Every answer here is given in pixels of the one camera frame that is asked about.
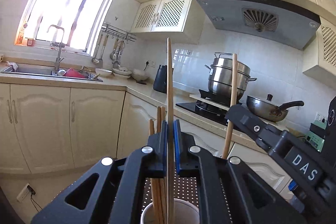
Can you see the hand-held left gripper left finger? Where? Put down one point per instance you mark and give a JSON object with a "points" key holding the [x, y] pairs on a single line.
{"points": [[164, 140]]}

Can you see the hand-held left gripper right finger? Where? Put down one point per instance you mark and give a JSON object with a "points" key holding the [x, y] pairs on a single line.
{"points": [[176, 140]]}

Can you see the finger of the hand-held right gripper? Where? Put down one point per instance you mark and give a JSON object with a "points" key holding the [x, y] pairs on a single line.
{"points": [[244, 117]]}

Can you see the long wooden chopstick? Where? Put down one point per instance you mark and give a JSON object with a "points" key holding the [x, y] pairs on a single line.
{"points": [[158, 119], [163, 113], [234, 77], [151, 128], [169, 82]]}

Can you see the black gas stove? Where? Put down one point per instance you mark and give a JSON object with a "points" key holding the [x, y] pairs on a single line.
{"points": [[199, 109]]}

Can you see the pale wooden board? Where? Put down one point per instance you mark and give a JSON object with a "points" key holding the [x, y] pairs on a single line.
{"points": [[207, 102]]}

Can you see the black portable burner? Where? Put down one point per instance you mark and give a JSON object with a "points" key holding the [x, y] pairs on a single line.
{"points": [[210, 95]]}

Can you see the steel steamer pot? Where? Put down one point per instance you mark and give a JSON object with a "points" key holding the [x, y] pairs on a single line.
{"points": [[223, 79]]}

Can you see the green electric cooker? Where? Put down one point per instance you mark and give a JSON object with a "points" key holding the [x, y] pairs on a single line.
{"points": [[316, 138]]}

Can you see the black kettle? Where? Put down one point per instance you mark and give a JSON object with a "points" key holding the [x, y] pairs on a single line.
{"points": [[160, 79]]}

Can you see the stack of white bowls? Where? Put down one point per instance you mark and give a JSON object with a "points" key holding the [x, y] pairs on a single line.
{"points": [[122, 73]]}

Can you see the white bowl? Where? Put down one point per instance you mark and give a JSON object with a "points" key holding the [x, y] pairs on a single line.
{"points": [[103, 72]]}

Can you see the cream lattice door cabinet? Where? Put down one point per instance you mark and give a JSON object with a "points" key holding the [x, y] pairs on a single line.
{"points": [[170, 14], [325, 50]]}

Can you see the grey range hood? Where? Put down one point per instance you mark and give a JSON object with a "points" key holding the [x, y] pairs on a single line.
{"points": [[236, 11]]}

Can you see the hanging metal ladle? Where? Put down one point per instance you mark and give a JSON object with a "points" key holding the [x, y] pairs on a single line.
{"points": [[96, 56]]}

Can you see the red plastic plate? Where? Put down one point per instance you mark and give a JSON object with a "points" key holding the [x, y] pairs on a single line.
{"points": [[74, 74]]}

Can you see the metal sink faucet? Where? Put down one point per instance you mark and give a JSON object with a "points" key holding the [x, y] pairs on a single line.
{"points": [[59, 56]]}

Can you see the steel kitchen sink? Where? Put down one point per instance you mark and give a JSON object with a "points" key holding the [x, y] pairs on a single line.
{"points": [[31, 70]]}

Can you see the small pink cup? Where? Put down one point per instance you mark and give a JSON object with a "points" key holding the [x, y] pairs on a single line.
{"points": [[30, 42]]}

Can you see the orange bottle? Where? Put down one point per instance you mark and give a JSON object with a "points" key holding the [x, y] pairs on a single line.
{"points": [[20, 36]]}

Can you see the white wall outlet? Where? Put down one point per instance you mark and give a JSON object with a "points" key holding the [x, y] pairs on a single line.
{"points": [[321, 117]]}

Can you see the wall outlet with plug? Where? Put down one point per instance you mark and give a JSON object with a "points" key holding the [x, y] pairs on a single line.
{"points": [[149, 64]]}

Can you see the metal utensil rail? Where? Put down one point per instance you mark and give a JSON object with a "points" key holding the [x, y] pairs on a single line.
{"points": [[118, 33]]}

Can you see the low wall outlet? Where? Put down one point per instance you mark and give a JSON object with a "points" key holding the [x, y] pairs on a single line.
{"points": [[25, 192]]}

